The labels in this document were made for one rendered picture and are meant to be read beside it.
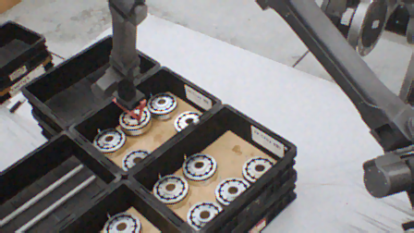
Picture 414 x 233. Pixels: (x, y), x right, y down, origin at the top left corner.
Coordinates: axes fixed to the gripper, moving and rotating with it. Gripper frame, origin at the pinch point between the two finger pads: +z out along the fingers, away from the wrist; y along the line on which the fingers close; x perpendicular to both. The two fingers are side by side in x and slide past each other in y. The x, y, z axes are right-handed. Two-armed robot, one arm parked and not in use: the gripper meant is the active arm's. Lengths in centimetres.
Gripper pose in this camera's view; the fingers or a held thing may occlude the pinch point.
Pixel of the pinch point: (134, 115)
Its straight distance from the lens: 181.8
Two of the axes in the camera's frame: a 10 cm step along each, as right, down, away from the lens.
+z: 1.4, 7.1, 6.9
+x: 7.2, -5.5, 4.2
